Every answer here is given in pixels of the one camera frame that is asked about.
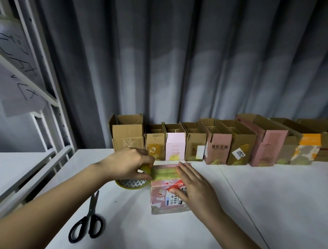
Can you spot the pink and yellow printed box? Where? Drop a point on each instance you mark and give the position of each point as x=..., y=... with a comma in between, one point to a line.
x=176, y=146

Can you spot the yellow tape roll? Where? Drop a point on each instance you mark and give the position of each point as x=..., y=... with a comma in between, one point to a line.
x=134, y=183

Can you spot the pink green printed cardboard box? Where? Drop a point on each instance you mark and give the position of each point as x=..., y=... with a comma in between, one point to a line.
x=161, y=197

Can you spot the taped brown cardboard box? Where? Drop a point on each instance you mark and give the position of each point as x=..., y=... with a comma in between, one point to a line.
x=155, y=146

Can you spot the black scissors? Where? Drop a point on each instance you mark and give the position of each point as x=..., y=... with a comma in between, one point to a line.
x=87, y=223

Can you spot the person's left forearm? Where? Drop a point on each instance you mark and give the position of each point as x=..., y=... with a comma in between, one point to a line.
x=46, y=210

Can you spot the handwritten paper sheet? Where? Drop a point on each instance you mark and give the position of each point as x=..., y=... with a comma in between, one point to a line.
x=18, y=51
x=23, y=95

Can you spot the person's left hand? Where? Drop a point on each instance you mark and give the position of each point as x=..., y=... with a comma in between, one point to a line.
x=123, y=164

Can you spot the orange and white carton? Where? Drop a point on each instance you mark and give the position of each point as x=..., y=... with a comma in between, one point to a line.
x=306, y=150

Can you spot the pink lettered cardboard box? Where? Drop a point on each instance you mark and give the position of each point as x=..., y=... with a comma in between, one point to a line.
x=218, y=149
x=269, y=146

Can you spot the brown box with barcode label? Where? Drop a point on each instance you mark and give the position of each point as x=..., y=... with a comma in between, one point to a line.
x=128, y=136

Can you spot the person's right hand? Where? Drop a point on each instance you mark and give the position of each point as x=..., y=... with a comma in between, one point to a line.
x=197, y=194

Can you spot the white metal shelf rack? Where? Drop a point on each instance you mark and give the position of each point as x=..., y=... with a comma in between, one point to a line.
x=56, y=102

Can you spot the brown box with white label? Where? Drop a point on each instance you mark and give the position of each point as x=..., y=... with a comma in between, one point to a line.
x=194, y=143

